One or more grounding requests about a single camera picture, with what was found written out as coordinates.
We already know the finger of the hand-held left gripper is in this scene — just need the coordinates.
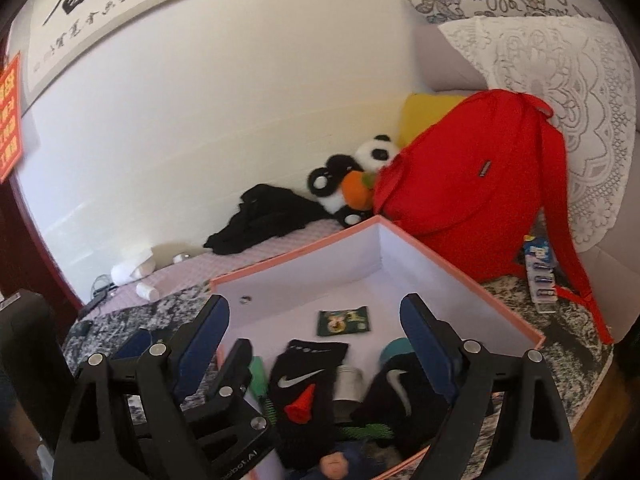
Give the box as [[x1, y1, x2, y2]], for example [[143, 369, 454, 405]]
[[120, 329, 173, 361], [212, 338, 269, 432]]

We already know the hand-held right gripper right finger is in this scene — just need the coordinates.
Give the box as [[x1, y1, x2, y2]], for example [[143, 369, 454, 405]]
[[399, 294, 576, 480]]

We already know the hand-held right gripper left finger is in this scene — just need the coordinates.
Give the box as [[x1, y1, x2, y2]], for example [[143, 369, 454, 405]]
[[52, 294, 231, 480]]

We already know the green plastic stick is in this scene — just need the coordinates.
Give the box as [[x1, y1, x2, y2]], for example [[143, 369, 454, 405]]
[[250, 356, 268, 401]]

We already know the teal glasses case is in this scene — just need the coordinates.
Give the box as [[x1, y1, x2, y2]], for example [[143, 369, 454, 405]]
[[379, 338, 411, 368]]

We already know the black sock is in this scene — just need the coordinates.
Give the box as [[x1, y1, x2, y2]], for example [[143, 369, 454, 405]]
[[267, 339, 350, 476], [345, 352, 453, 456]]

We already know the red plastic cone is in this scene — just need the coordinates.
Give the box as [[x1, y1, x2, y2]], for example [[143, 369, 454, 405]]
[[284, 384, 316, 423]]

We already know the small metal can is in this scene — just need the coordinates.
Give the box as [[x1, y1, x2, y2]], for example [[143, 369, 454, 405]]
[[332, 364, 363, 407]]

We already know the dark green snack packet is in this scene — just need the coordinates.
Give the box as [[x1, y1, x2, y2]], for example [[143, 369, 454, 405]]
[[316, 306, 371, 336]]

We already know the pink cardboard box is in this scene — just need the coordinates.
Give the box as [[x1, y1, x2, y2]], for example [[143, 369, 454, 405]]
[[209, 215, 546, 480]]

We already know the dark blue cloth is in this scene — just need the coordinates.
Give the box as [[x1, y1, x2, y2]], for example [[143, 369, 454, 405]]
[[345, 447, 401, 480]]

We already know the white tissue roll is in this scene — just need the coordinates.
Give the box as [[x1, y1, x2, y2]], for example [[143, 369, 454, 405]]
[[111, 250, 156, 283]]

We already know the battery blister pack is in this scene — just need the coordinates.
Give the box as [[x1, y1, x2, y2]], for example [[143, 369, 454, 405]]
[[524, 234, 560, 313]]

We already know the black clothing pile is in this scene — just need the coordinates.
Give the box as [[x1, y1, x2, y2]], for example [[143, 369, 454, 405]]
[[203, 184, 331, 256]]

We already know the red backpack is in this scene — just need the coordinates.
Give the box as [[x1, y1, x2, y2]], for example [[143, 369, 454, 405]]
[[372, 89, 613, 346]]

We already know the orange plush fruit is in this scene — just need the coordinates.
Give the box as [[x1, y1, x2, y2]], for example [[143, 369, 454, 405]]
[[341, 170, 381, 211]]

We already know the panda plush toy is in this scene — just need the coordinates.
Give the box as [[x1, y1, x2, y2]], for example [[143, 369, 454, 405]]
[[307, 134, 401, 228]]

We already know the yellow pillow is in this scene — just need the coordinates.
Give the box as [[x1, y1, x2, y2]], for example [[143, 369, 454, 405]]
[[397, 92, 473, 148]]

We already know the red sign with yellow characters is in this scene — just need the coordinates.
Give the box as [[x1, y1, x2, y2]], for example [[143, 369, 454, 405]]
[[0, 51, 23, 183]]

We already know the grey cushion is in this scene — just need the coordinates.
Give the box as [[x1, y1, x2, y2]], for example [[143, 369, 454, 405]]
[[415, 22, 486, 93]]

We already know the dark red door frame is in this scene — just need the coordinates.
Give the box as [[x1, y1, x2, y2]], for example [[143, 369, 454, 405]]
[[0, 180, 86, 311]]

